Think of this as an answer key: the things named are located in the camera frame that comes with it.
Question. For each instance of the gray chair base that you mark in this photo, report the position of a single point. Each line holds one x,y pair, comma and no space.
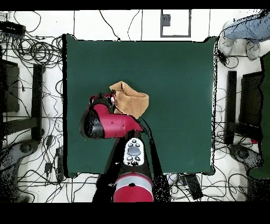
242,153
12,154

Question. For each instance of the tan terry towel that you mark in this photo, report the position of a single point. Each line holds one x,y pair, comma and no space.
130,101

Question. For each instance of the person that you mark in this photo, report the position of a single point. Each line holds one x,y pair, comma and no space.
249,29

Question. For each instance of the black power adapter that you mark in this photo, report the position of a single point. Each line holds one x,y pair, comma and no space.
48,167
222,58
49,140

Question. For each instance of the black box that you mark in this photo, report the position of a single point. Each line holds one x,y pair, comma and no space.
251,95
10,88

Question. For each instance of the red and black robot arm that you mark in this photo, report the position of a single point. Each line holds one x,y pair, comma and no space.
114,124

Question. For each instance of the black power strip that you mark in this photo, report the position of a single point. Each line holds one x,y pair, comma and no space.
60,167
194,187

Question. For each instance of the black flat device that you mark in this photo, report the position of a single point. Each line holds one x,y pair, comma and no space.
12,28

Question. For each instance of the gray floor socket box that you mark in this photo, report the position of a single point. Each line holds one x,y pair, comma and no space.
166,20

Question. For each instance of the black stand base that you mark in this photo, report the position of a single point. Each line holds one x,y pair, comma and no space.
231,95
37,101

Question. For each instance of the dark green table cloth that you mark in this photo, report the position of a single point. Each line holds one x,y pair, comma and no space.
179,84

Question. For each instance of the gray floor hatch frame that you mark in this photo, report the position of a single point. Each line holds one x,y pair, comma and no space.
175,36

